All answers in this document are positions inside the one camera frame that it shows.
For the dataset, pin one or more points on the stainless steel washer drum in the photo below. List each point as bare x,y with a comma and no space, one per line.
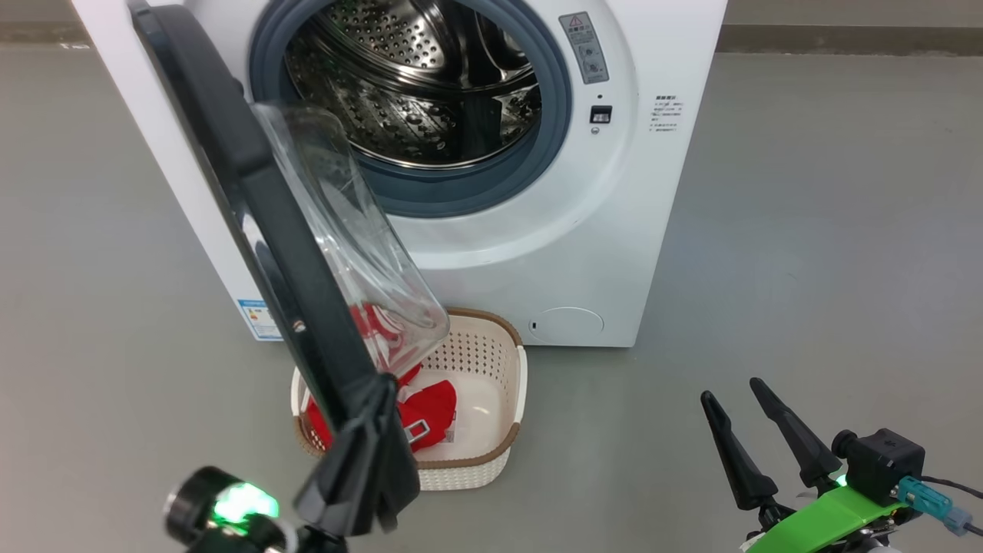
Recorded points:
415,84

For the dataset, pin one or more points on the black round washer door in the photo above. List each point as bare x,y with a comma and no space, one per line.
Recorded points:
253,177

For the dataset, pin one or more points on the cream basket brown rim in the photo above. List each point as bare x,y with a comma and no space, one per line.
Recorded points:
484,361

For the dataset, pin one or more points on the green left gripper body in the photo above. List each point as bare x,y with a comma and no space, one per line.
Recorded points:
315,541

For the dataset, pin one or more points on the grey rubber door gasket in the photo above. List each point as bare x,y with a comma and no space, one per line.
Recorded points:
476,184

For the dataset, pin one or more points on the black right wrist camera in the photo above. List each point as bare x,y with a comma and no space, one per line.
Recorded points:
883,461

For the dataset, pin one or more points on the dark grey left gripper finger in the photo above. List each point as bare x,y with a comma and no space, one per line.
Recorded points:
349,476
399,476

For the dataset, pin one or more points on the plain red shorts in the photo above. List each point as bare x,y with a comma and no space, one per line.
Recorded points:
434,403

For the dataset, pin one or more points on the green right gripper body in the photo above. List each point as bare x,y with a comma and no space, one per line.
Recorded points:
829,522

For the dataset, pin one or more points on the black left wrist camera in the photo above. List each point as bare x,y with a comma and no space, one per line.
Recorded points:
192,499

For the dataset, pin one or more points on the round white filter cover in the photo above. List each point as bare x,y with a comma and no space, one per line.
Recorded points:
566,326

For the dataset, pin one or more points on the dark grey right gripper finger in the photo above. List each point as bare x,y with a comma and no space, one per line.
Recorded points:
741,468
802,445

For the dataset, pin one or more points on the white front-load washing machine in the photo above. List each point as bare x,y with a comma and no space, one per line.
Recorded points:
599,230

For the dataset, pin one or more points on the blue energy label sticker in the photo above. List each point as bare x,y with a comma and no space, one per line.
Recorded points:
261,319

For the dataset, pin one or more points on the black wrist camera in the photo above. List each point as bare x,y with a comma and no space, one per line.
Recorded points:
883,461
192,499

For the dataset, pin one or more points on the red white striped jersey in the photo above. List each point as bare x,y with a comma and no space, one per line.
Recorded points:
372,322

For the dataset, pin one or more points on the grey warning sticker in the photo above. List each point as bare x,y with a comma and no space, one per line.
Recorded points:
584,46

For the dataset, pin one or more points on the black door latch socket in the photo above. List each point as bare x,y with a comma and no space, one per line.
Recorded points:
600,114

